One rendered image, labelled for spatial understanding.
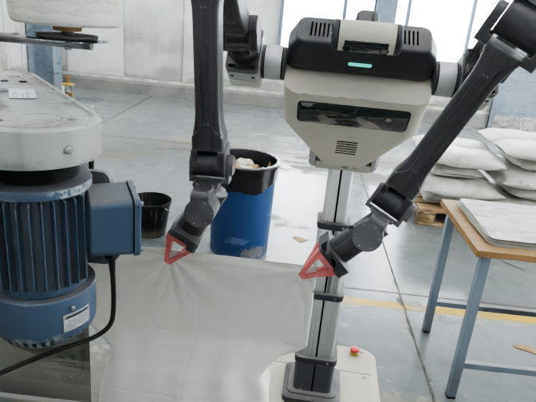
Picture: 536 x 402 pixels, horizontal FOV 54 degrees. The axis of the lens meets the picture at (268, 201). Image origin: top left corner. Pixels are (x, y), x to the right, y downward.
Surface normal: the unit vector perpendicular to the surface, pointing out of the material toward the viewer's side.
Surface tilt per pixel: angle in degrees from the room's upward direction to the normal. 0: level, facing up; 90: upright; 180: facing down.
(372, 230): 77
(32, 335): 91
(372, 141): 130
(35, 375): 90
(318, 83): 40
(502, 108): 90
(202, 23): 99
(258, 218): 92
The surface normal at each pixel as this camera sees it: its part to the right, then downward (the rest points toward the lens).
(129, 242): 0.34, 0.35
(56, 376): -0.07, 0.34
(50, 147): 0.62, 0.33
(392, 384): 0.08, -0.94
